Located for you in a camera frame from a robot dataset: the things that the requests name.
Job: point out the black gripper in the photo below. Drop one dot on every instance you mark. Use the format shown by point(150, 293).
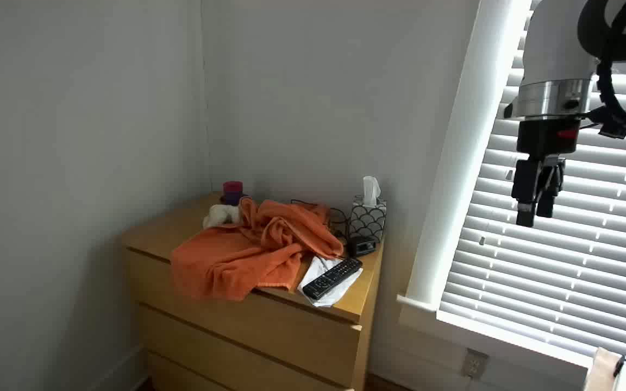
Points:
point(544, 136)

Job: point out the orange towel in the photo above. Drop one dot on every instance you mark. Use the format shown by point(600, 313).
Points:
point(233, 264)

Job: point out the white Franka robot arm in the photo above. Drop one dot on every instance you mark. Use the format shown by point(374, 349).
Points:
point(559, 43)

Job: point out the large white window blinds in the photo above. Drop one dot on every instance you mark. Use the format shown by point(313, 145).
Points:
point(581, 273)

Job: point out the white tissue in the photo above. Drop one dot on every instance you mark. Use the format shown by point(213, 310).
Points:
point(371, 189)

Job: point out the scale-patterned tissue box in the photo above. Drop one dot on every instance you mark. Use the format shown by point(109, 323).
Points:
point(369, 220)

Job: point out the black alarm clock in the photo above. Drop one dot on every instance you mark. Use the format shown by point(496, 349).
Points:
point(362, 248)

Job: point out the beige rounded object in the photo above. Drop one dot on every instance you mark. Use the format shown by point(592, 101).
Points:
point(603, 369)

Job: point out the black remote control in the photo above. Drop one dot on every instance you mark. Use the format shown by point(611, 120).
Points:
point(331, 279)

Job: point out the dark red candle jar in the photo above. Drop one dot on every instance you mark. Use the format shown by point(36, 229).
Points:
point(233, 192)

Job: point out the light wooden dresser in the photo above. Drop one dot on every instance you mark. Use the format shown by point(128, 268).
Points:
point(255, 340)

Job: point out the small white object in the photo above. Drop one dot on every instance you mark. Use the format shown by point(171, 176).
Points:
point(221, 216)

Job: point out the white window frame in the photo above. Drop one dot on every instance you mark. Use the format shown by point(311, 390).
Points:
point(457, 144)

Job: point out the white wall outlet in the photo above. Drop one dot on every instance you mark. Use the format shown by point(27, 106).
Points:
point(475, 362)

